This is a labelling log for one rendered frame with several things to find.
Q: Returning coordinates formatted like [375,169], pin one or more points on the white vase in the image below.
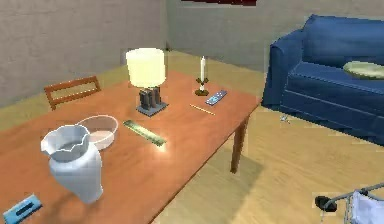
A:
[78,173]

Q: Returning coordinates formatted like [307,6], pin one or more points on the white candle in holder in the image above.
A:
[202,68]

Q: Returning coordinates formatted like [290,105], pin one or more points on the yellow pencil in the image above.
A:
[202,109]

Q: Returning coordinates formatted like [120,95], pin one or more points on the brown wooden chair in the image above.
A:
[71,83]

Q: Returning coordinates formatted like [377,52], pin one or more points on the white bowl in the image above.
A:
[106,136]

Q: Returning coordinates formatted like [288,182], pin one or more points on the green flat ruler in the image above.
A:
[143,132]

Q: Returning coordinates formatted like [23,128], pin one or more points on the blue sofa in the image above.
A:
[333,96]

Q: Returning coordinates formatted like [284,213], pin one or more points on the pale green round cushion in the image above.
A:
[363,70]

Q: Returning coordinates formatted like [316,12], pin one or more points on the light blue tissue box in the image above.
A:
[20,211]

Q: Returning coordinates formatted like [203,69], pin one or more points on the small grey keys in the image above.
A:
[284,118]

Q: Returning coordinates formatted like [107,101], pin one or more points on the cream shade table lamp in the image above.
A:
[146,66]

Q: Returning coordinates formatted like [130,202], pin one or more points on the brown wooden table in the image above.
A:
[150,160]

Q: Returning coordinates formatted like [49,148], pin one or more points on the blue remote control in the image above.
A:
[216,97]

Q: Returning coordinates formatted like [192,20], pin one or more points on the dark red framed picture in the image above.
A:
[220,2]

